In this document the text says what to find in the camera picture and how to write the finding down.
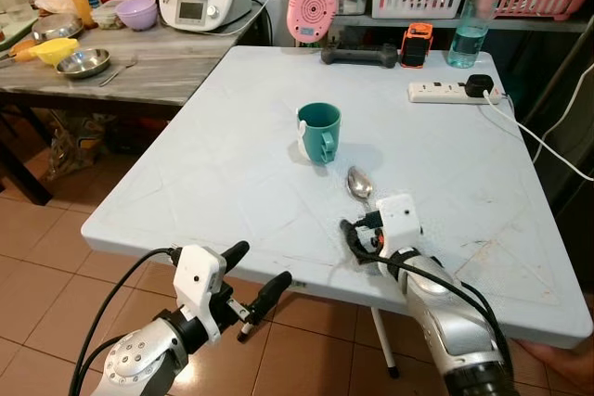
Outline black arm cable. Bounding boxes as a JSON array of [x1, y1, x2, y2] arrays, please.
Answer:
[[339, 213, 512, 369], [69, 247, 181, 396]]

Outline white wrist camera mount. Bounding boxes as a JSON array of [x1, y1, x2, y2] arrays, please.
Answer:
[[373, 194, 424, 259], [172, 244, 229, 342]]

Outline pink round speaker device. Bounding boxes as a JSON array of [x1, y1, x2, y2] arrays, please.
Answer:
[[286, 0, 339, 45]]

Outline metal fork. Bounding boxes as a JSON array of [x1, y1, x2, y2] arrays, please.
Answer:
[[98, 57, 139, 89]]

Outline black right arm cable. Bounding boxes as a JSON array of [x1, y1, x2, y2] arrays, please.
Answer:
[[339, 213, 512, 369]]

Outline orange sauce bottle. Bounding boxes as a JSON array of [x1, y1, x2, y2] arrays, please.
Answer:
[[63, 0, 97, 29]]

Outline shallow metal bowl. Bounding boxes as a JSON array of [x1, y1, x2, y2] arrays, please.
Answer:
[[56, 47, 113, 80]]

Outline purple bowl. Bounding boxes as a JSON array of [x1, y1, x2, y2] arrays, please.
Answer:
[[115, 0, 160, 32]]

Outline white power strip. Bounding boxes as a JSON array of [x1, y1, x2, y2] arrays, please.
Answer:
[[408, 81, 503, 106]]

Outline black dumbbell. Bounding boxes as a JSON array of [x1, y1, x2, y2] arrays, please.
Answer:
[[320, 43, 401, 69]]

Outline person's bare foot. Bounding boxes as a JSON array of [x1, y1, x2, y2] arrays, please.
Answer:
[[518, 339, 594, 394]]

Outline patterned bag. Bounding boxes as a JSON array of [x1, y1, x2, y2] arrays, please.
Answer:
[[45, 109, 119, 181]]

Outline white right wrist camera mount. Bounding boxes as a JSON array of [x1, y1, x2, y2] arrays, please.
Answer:
[[373, 194, 424, 259]]

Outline clear plastic water bottle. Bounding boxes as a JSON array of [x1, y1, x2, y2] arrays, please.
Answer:
[[445, 0, 503, 70]]

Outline slanted white table leg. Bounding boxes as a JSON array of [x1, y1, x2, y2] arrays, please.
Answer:
[[237, 303, 278, 343]]

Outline grey wooden counter table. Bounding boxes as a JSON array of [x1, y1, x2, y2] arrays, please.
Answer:
[[0, 14, 276, 124]]

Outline yellow plastic bowl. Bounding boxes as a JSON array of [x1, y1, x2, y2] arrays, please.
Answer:
[[30, 37, 82, 67]]

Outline black plug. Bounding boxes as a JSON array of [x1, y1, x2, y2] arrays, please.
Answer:
[[464, 74, 497, 99]]

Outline white appliance cable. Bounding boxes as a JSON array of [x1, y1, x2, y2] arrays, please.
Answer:
[[212, 0, 291, 37]]

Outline white power strip cable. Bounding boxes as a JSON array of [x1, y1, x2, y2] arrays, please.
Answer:
[[482, 96, 594, 183]]

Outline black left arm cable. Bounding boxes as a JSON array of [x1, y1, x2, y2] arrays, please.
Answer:
[[69, 247, 181, 396]]

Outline orange and black device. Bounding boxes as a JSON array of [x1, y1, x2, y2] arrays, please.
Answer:
[[401, 23, 435, 70]]

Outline upright white table leg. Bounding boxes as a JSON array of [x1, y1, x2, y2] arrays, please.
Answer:
[[369, 306, 402, 380]]

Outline metal spoon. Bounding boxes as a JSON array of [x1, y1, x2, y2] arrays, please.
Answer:
[[346, 166, 375, 205]]

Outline teal mug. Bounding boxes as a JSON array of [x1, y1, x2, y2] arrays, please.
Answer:
[[296, 102, 342, 167]]

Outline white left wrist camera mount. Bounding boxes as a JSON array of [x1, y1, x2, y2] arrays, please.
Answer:
[[172, 244, 229, 342]]

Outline thin white hanging cable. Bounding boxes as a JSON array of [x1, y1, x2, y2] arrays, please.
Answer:
[[531, 62, 594, 164]]

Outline small clear food container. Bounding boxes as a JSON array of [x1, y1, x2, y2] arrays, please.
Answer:
[[91, 0, 123, 31]]

